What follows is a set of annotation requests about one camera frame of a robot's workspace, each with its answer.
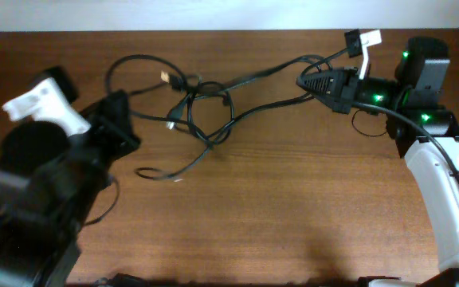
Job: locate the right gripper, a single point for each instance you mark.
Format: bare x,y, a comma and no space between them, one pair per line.
340,104

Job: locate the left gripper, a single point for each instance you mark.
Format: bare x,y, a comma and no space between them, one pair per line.
117,134

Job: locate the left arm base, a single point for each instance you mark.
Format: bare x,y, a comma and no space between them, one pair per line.
121,280

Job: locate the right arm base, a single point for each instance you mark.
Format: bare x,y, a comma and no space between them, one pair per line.
381,281

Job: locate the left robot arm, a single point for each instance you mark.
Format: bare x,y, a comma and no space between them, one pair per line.
48,184

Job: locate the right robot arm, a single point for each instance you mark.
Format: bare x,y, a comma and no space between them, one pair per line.
426,133

